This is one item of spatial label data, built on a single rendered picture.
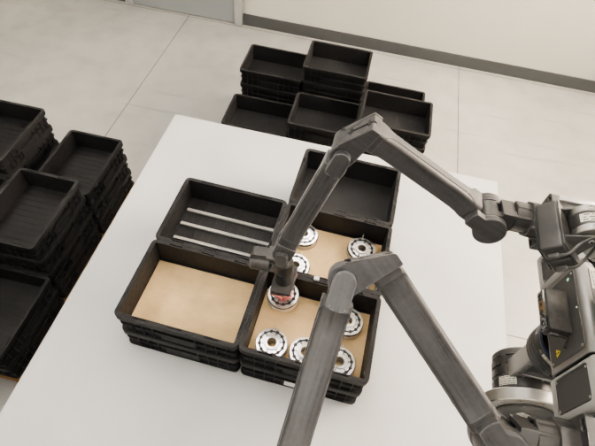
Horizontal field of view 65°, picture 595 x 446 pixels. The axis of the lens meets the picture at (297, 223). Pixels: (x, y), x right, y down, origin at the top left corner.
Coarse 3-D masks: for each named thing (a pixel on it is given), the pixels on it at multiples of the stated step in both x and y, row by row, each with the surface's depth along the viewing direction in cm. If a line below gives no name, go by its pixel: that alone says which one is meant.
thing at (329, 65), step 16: (320, 48) 302; (336, 48) 299; (352, 48) 298; (304, 64) 284; (320, 64) 303; (336, 64) 304; (352, 64) 305; (368, 64) 289; (304, 80) 291; (320, 80) 289; (336, 80) 286; (352, 80) 284; (336, 96) 295; (352, 96) 293
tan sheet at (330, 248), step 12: (324, 240) 177; (336, 240) 178; (348, 240) 178; (312, 252) 174; (324, 252) 174; (336, 252) 174; (312, 264) 170; (324, 264) 171; (324, 276) 168; (372, 288) 166
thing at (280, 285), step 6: (294, 270) 146; (276, 276) 139; (294, 276) 145; (276, 282) 143; (282, 282) 141; (288, 282) 141; (270, 288) 142; (276, 288) 142; (282, 288) 142; (288, 288) 142; (282, 294) 141; (288, 294) 141
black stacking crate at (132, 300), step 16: (160, 256) 166; (176, 256) 163; (192, 256) 160; (144, 272) 156; (208, 272) 166; (224, 272) 164; (240, 272) 161; (256, 272) 158; (144, 288) 160; (128, 304) 149; (160, 336) 150; (176, 336) 146; (208, 352) 148; (224, 352) 147; (240, 352) 149
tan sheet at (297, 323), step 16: (304, 304) 160; (272, 320) 156; (288, 320) 156; (304, 320) 157; (368, 320) 159; (256, 336) 152; (288, 336) 153; (304, 336) 153; (288, 352) 150; (304, 352) 150; (352, 352) 151
